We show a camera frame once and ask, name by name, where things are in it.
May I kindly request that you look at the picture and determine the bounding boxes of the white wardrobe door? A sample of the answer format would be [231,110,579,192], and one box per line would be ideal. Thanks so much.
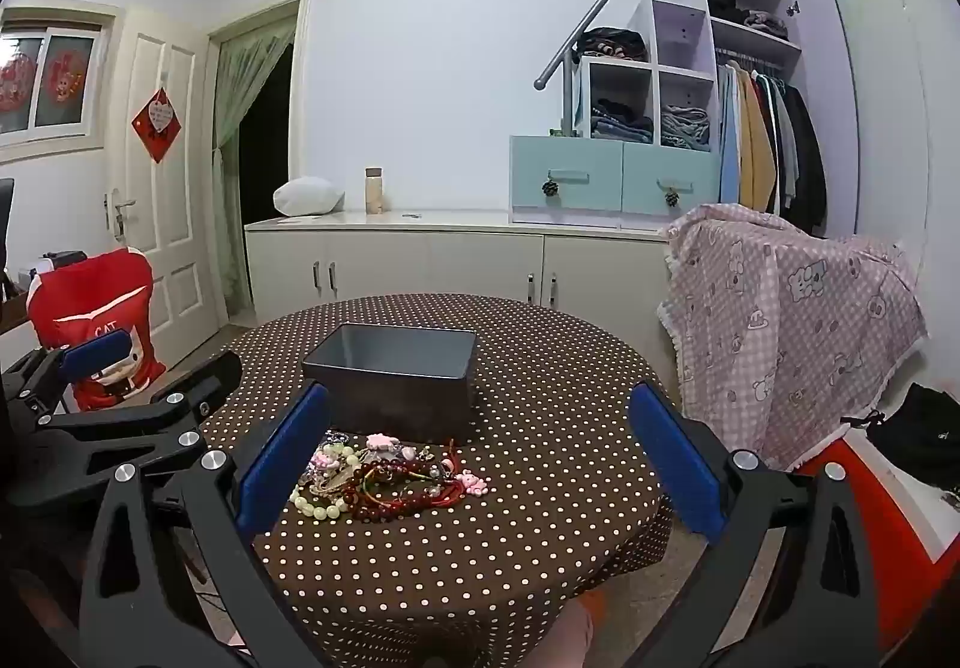
[832,0,932,243]

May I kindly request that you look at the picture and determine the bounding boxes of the dark red bead bracelet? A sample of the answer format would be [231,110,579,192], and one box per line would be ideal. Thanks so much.
[349,456,451,523]

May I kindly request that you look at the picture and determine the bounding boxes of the metal door handle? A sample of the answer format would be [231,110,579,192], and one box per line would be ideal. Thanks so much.
[105,190,138,238]

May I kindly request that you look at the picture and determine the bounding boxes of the black white device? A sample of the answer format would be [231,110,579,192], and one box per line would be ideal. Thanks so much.
[19,250,89,288]

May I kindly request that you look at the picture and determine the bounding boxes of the black panel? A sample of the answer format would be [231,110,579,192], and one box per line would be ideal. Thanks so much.
[0,180,17,298]

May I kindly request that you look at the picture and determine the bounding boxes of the row of hanging clothes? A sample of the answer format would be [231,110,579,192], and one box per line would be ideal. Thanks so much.
[718,56,830,238]

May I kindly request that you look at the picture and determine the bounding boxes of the red diamond door decoration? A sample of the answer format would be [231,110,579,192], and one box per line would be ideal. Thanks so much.
[131,86,183,165]

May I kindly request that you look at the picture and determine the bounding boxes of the tangle of mixed jewelry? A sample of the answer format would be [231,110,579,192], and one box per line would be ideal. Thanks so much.
[300,437,443,513]

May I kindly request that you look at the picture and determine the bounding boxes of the grey metal tin box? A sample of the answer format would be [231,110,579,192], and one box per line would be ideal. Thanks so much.
[301,324,479,444]

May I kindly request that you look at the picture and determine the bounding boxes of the white pillow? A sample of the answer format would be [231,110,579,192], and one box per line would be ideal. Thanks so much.
[273,176,345,217]

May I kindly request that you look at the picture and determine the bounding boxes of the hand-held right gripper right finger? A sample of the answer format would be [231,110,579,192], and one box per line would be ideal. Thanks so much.
[628,381,912,668]

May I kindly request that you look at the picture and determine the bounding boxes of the white stepped shelf unit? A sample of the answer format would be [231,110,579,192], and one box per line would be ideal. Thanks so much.
[574,0,803,153]

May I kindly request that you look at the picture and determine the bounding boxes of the folded grey pink clothes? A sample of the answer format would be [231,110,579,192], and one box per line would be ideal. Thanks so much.
[742,11,789,40]

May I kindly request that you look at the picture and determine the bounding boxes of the pink printed blanket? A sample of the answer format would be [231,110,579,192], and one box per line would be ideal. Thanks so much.
[658,203,929,472]

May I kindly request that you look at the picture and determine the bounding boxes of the white low cabinet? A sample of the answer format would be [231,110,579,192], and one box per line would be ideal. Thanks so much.
[245,210,676,328]

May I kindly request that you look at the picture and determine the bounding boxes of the red printed chair cover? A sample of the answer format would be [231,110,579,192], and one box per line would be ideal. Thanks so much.
[28,248,167,412]

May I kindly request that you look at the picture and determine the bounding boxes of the pale green bead bracelet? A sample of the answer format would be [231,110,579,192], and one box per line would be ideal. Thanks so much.
[291,465,353,519]

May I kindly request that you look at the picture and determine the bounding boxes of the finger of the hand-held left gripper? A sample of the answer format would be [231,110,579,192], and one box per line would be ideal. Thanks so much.
[0,330,134,430]
[37,351,243,489]

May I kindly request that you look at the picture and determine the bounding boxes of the brown polka dot tablecloth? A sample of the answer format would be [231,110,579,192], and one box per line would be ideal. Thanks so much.
[196,293,676,668]

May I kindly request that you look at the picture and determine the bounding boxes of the black bag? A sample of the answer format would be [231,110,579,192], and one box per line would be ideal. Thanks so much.
[841,383,960,490]

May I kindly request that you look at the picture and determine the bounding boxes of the person's leg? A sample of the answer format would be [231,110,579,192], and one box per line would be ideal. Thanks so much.
[536,597,597,668]

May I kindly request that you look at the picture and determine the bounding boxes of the white framed window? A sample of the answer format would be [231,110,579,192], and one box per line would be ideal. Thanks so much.
[0,11,115,148]

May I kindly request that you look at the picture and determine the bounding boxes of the dark striped folded blanket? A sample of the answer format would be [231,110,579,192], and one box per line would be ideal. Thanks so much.
[576,26,648,62]

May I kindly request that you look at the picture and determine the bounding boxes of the folded blue jeans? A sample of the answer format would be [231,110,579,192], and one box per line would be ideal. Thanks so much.
[589,99,654,141]

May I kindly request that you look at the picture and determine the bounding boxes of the red window decal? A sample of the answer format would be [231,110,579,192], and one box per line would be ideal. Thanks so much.
[0,54,37,112]
[49,54,84,107]

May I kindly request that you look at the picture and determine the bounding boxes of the green curtain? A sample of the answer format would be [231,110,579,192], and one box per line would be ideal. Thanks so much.
[212,15,299,321]

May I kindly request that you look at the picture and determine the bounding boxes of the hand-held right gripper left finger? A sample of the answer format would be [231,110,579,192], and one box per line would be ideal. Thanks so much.
[79,381,332,668]

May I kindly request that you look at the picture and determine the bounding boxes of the wooden desk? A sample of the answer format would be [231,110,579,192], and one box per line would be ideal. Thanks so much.
[0,293,38,346]

